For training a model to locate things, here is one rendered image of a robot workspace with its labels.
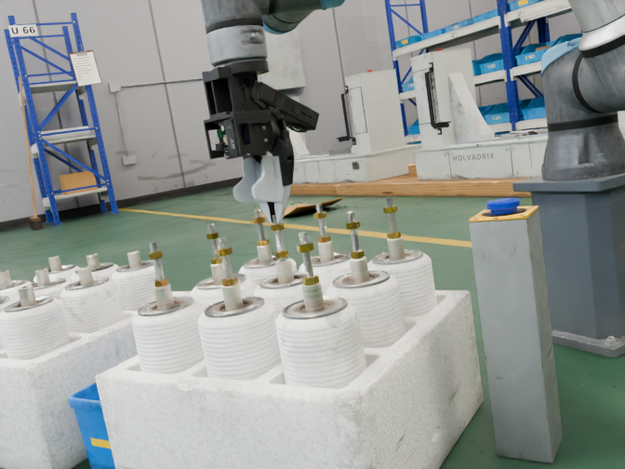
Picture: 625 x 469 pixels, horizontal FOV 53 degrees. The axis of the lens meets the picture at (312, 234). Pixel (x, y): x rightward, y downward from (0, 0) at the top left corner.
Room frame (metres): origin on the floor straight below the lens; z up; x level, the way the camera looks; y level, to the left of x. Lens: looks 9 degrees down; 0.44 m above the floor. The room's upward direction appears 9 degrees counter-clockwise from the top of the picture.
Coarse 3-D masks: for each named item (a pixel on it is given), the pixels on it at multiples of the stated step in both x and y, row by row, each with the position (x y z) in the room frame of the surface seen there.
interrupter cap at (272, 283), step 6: (276, 276) 0.88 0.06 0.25; (294, 276) 0.87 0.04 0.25; (300, 276) 0.86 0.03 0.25; (264, 282) 0.86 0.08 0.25; (270, 282) 0.86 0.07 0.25; (276, 282) 0.86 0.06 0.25; (294, 282) 0.83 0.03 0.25; (300, 282) 0.82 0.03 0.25; (264, 288) 0.83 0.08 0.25; (270, 288) 0.82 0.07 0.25; (276, 288) 0.82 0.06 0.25
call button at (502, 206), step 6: (504, 198) 0.77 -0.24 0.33; (510, 198) 0.76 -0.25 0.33; (516, 198) 0.76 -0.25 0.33; (486, 204) 0.76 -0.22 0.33; (492, 204) 0.75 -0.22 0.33; (498, 204) 0.75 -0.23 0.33; (504, 204) 0.74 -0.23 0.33; (510, 204) 0.74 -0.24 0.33; (516, 204) 0.75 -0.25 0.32; (492, 210) 0.76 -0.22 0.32; (498, 210) 0.75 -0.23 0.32; (504, 210) 0.75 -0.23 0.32; (510, 210) 0.75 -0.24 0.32; (516, 210) 0.75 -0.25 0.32
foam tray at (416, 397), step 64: (448, 320) 0.83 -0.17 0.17; (128, 384) 0.76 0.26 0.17; (192, 384) 0.71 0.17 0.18; (256, 384) 0.67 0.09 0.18; (384, 384) 0.65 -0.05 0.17; (448, 384) 0.80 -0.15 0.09; (128, 448) 0.77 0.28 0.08; (192, 448) 0.71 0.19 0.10; (256, 448) 0.66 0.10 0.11; (320, 448) 0.61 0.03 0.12; (384, 448) 0.63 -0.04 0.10; (448, 448) 0.78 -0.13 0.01
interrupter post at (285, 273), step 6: (276, 264) 0.85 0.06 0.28; (282, 264) 0.84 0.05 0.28; (288, 264) 0.85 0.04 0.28; (276, 270) 0.85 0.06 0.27; (282, 270) 0.84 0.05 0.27; (288, 270) 0.85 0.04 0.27; (282, 276) 0.85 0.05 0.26; (288, 276) 0.85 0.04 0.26; (282, 282) 0.85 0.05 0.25; (288, 282) 0.84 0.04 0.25
